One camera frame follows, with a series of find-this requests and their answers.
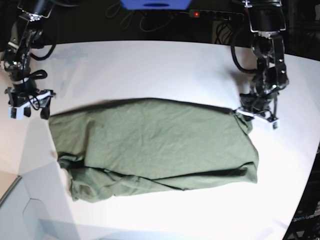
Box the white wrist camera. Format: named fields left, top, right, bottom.
left=8, top=106, right=24, bottom=120
left=269, top=119, right=279, bottom=131

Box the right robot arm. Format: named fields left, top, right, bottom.
left=0, top=0, right=56, bottom=120

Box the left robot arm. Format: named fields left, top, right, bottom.
left=230, top=0, right=289, bottom=130

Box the blue box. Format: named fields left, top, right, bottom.
left=120, top=0, right=191, bottom=10

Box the green t-shirt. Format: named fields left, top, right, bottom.
left=48, top=98, right=259, bottom=203

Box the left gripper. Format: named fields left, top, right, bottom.
left=236, top=92, right=278, bottom=127

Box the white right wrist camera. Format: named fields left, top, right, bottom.
left=8, top=106, right=24, bottom=120

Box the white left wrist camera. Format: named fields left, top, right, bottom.
left=269, top=119, right=279, bottom=131

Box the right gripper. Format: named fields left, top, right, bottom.
left=4, top=87, right=56, bottom=120

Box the black power strip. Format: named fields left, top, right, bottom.
left=188, top=9, right=245, bottom=21

